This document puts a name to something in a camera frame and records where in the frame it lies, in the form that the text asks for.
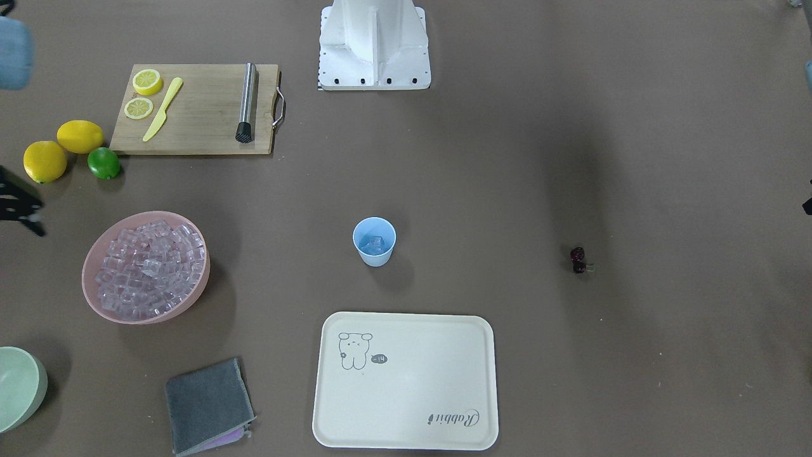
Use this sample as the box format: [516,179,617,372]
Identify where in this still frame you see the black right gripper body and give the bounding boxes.
[1,166,44,223]

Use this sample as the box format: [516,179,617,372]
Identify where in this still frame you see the dark red cherries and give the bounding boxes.
[570,246,595,274]

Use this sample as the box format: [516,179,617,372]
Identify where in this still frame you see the ice cube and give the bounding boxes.
[358,235,388,256]

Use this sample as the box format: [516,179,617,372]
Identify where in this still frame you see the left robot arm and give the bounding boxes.
[802,60,812,216]

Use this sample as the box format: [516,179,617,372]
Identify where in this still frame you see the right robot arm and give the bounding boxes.
[1,1,46,237]

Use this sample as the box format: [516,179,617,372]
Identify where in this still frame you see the pile of ice cubes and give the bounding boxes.
[95,219,207,320]

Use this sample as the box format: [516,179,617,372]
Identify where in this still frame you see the light blue cup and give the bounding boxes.
[353,216,397,267]

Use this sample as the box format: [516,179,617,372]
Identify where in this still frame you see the yellow lemon outer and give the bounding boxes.
[23,141,67,184]

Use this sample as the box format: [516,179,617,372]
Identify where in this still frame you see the pink bowl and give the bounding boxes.
[82,210,211,325]

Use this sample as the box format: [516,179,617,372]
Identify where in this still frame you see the yellow lemon near board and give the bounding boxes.
[57,119,105,154]

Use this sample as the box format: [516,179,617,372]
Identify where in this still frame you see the green lime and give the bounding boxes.
[87,147,121,180]

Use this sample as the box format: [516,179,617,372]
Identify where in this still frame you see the lemon slice lower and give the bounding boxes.
[122,96,154,121]

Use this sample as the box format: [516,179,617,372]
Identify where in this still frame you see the lemon slice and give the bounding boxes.
[122,96,154,121]
[131,69,163,96]

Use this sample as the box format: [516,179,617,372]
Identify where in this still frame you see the mint green bowl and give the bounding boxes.
[1,347,48,433]

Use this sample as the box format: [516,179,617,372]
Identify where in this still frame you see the yellow plastic knife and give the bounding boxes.
[141,77,184,142]

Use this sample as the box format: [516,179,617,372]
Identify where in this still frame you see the lemon slice upper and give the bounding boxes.
[131,69,163,96]

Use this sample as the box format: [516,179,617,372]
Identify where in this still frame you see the wooden cutting board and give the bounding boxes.
[110,63,284,156]

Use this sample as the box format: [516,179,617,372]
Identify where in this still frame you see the steel muddler black tip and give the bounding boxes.
[235,62,258,144]

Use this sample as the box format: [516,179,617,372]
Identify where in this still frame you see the grey folded cloth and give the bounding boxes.
[164,357,256,456]

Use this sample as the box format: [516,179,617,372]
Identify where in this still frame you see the cream rabbit tray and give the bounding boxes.
[312,312,499,451]

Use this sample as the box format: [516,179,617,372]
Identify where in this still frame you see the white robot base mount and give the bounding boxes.
[317,1,432,91]

